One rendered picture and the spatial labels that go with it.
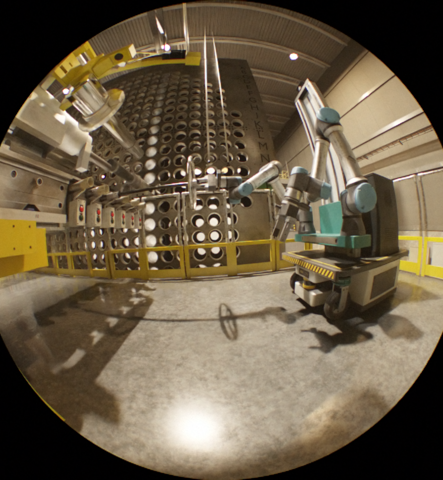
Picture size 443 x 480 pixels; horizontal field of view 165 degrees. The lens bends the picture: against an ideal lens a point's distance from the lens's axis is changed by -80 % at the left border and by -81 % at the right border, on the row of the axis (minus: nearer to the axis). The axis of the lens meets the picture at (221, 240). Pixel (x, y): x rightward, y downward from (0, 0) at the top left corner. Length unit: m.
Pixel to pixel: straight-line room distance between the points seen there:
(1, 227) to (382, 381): 1.17
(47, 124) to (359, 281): 1.85
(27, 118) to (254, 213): 2.90
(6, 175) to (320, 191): 1.38
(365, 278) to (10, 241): 1.33
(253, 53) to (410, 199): 9.31
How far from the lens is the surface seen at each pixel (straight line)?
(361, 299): 0.97
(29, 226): 0.55
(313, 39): 10.29
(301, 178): 0.69
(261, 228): 2.72
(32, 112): 1.06
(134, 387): 0.67
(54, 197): 1.06
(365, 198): 0.73
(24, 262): 0.67
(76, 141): 1.42
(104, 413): 0.65
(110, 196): 1.29
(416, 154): 7.14
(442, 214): 6.69
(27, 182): 0.98
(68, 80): 1.33
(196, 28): 9.19
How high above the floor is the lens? 0.51
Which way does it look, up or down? 3 degrees down
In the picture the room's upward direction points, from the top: 4 degrees counter-clockwise
